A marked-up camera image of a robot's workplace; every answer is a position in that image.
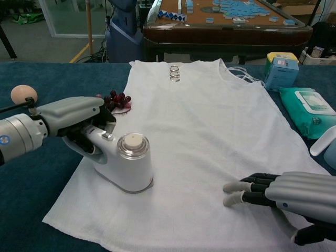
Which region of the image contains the white sleeveless garment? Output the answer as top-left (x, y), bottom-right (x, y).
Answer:
top-left (41, 59), bottom-right (336, 252)

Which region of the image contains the yellow green lidded container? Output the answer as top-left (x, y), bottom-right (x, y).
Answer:
top-left (266, 51), bottom-right (299, 79)

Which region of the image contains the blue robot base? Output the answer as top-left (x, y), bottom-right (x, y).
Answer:
top-left (104, 0), bottom-right (144, 63)

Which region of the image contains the light blue white appliance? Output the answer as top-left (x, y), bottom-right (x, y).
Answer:
top-left (309, 128), bottom-right (336, 170)

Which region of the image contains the bunch of red grapes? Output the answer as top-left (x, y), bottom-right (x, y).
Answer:
top-left (94, 89), bottom-right (132, 114)

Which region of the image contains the brown wooden mahjong table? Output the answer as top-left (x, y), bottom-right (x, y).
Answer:
top-left (143, 0), bottom-right (313, 64)

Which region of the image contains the green wet wipes pack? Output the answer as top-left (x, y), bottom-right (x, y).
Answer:
top-left (278, 87), bottom-right (336, 140)

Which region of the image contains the wooden pole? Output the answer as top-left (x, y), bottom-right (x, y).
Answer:
top-left (86, 0), bottom-right (95, 55)

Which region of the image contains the green bag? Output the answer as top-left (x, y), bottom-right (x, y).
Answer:
top-left (12, 13), bottom-right (46, 26)

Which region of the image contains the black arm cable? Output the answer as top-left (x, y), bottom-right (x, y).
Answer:
top-left (0, 97), bottom-right (36, 113)

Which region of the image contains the blue white snake puzzle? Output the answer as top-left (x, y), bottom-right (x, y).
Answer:
top-left (156, 9), bottom-right (187, 22)

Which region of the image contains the bundle of floor cables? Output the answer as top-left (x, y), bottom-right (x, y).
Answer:
top-left (86, 44), bottom-right (110, 63)

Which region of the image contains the white framed glass door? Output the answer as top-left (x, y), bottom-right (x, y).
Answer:
top-left (39, 0), bottom-right (108, 39)

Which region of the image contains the pile of blue mahjong tiles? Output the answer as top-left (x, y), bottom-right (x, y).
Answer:
top-left (217, 0), bottom-right (266, 19)

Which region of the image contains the black table leg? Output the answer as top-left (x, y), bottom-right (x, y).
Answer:
top-left (0, 22), bottom-right (18, 60)

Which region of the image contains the dark teal tablecloth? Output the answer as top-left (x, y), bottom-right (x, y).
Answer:
top-left (0, 61), bottom-right (336, 252)

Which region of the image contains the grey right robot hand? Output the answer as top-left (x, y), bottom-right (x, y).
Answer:
top-left (222, 171), bottom-right (336, 246)

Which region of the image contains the white handheld garment steamer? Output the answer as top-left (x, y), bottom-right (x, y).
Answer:
top-left (62, 125), bottom-right (154, 194)

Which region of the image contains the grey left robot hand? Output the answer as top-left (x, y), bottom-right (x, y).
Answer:
top-left (35, 96), bottom-right (118, 154)

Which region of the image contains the light blue carton box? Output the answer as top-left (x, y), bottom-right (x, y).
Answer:
top-left (264, 57), bottom-right (300, 92)

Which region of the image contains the beige egg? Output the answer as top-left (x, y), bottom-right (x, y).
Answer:
top-left (10, 84), bottom-right (38, 105)

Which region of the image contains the white storage box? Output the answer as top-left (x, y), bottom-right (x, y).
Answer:
top-left (299, 46), bottom-right (336, 66)

